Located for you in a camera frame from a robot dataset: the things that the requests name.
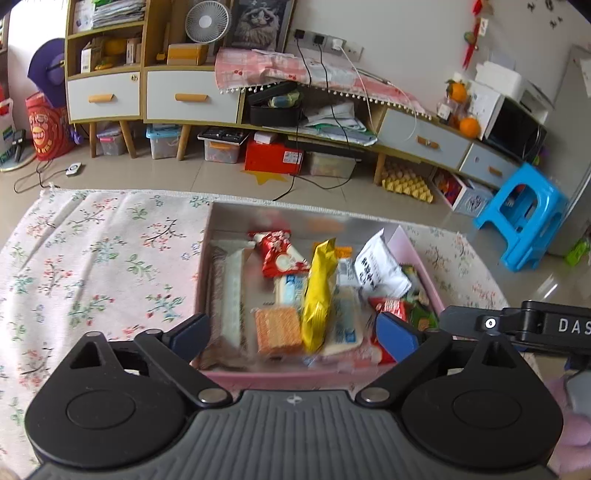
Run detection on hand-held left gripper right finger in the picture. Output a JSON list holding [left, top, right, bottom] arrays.
[[355, 312, 521, 408]]

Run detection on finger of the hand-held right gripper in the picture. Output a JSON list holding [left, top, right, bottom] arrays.
[[438, 304, 509, 342]]

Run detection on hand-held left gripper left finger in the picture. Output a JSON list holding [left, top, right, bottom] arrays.
[[68, 313, 233, 409]]

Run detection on orange red snack packet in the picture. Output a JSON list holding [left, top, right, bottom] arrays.
[[368, 296, 413, 366]]

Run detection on green chip packet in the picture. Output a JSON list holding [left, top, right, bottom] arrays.
[[399, 262, 440, 332]]

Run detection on clear pink cracker packet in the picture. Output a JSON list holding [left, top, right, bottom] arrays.
[[302, 344, 386, 374]]

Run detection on clear white packet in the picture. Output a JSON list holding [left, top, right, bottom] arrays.
[[318, 285, 366, 358]]

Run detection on pale green long packet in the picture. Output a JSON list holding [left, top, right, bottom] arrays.
[[211, 240, 258, 344]]

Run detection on white packet blue triangles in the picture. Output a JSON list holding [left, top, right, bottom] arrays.
[[353, 227, 415, 302]]

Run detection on brown cracker packet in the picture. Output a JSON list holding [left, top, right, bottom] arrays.
[[253, 306, 304, 357]]

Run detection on yellow snack packet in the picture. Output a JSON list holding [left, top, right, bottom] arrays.
[[300, 237, 355, 355]]

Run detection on small white blue packet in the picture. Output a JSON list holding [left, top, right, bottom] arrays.
[[276, 274, 311, 308]]

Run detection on red white snack packet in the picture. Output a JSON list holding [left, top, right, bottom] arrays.
[[248, 230, 311, 278]]

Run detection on pink box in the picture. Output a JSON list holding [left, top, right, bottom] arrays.
[[191, 200, 446, 393]]

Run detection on person's right forearm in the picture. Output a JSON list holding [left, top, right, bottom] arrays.
[[540, 367, 591, 475]]

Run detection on green bag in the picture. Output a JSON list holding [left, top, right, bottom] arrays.
[[566, 239, 591, 268]]

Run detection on white box blue print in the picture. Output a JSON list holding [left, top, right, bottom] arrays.
[[450, 182, 496, 215]]

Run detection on floral mat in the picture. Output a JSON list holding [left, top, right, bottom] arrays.
[[0, 187, 543, 472]]

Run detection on colourful red box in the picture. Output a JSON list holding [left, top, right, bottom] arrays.
[[434, 168, 464, 204]]

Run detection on blue plastic stool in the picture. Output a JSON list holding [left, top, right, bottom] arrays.
[[473, 162, 570, 273]]

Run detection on yellow egg tray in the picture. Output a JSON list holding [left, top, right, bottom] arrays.
[[381, 159, 435, 204]]

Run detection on low wooden media cabinet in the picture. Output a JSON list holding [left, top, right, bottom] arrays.
[[240, 78, 525, 188]]

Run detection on yellow star floor sticker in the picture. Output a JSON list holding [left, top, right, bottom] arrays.
[[242, 168, 293, 186]]

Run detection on clear storage bin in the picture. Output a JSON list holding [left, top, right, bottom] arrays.
[[203, 138, 243, 164]]

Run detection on clear bin blue lid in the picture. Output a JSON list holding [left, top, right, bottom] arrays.
[[146, 126, 182, 160]]

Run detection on microwave oven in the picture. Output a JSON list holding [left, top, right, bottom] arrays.
[[466, 80, 550, 155]]

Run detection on black keyboard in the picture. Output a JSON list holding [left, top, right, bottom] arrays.
[[198, 127, 249, 143]]

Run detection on small clear bin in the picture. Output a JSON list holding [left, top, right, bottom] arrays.
[[96, 124, 126, 157]]

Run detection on pile of papers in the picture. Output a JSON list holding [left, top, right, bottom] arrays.
[[302, 102, 379, 146]]

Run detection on black storage case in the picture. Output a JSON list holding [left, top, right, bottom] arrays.
[[247, 80, 305, 127]]

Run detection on white foam box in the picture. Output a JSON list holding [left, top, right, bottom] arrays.
[[475, 60, 555, 110]]

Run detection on red printed bag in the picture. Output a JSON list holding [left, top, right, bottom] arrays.
[[25, 91, 77, 161]]

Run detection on white shopping bag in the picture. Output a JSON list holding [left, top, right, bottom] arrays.
[[0, 99, 17, 163]]

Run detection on pink cloth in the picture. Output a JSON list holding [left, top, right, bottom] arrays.
[[215, 46, 437, 121]]

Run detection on yellow cardboard box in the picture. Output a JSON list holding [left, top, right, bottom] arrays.
[[166, 43, 210, 66]]

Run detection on red hanging ornament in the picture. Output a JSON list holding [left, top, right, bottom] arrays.
[[462, 0, 491, 73]]

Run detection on small white carton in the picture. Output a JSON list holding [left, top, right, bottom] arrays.
[[81, 41, 105, 73]]

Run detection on purple umbrella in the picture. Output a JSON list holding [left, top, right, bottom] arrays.
[[28, 38, 68, 109]]

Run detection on wooden shelf cabinet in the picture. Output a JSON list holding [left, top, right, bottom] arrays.
[[65, 0, 245, 160]]

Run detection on small white fan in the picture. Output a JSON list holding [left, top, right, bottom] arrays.
[[185, 0, 230, 44]]

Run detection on cat picture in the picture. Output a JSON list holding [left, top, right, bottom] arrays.
[[229, 0, 296, 54]]

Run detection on stack of papers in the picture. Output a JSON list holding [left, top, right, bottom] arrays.
[[71, 0, 146, 33]]

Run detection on white drawer wooden handle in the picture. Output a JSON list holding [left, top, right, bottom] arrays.
[[379, 108, 474, 169], [459, 143, 520, 188], [66, 71, 141, 123], [145, 69, 241, 124]]

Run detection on thin black cable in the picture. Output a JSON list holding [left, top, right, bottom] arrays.
[[13, 165, 68, 195]]

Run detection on white cable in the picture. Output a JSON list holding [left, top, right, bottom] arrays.
[[332, 41, 419, 140]]

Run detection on black butterfly wall stickers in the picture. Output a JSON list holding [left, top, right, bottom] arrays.
[[526, 0, 565, 29]]

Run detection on wall sockets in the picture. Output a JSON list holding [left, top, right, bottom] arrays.
[[293, 28, 364, 57]]

